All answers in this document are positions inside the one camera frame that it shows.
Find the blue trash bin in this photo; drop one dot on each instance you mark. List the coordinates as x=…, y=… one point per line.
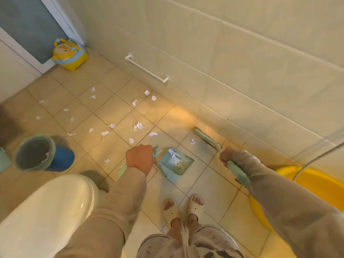
x=61, y=159

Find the person's left forearm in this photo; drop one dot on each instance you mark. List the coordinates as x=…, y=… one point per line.
x=115, y=206

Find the crumpled white paper wad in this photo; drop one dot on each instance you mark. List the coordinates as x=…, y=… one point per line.
x=174, y=157

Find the person's beige slipper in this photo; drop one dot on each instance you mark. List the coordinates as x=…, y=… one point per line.
x=171, y=212
x=195, y=208

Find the person's left beige slipper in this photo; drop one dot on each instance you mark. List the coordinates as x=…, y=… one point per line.
x=171, y=212

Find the grey-green bin liner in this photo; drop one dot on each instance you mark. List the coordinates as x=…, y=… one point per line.
x=33, y=154

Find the patterned beige shorts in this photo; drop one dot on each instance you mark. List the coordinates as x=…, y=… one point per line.
x=209, y=245

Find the light blue dustpan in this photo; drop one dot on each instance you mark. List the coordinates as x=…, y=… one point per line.
x=184, y=166

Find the person's left leg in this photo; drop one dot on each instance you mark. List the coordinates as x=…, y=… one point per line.
x=176, y=231

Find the person's left fingers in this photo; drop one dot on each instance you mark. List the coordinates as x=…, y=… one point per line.
x=152, y=159

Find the person's right fingers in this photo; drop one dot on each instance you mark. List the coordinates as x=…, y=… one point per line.
x=223, y=160

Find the white toilet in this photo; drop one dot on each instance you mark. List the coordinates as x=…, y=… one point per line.
x=40, y=212

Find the person's right forearm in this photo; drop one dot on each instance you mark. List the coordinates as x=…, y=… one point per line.
x=282, y=204

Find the glass door with white frame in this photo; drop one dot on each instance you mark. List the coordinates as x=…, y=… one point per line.
x=27, y=24

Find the yellow plastic basin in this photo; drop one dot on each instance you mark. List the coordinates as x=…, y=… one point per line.
x=317, y=186

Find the person's right hand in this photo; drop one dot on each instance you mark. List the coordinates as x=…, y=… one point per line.
x=228, y=154

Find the person's left hand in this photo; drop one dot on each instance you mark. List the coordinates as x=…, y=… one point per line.
x=138, y=158

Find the person's right beige slipper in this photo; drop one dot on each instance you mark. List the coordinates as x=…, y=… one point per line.
x=195, y=208

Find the person's leg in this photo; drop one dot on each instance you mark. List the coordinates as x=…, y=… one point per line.
x=193, y=228
x=176, y=231

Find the person's right leg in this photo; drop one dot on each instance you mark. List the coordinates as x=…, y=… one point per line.
x=193, y=228

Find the yellow child potty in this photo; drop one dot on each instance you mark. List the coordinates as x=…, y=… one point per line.
x=70, y=55

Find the white towel bar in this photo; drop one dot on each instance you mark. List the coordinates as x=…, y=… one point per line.
x=146, y=70

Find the scattered white paper scraps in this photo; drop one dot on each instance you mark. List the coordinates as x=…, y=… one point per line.
x=139, y=125

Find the light green plastic container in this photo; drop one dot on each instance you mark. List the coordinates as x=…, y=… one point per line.
x=4, y=161

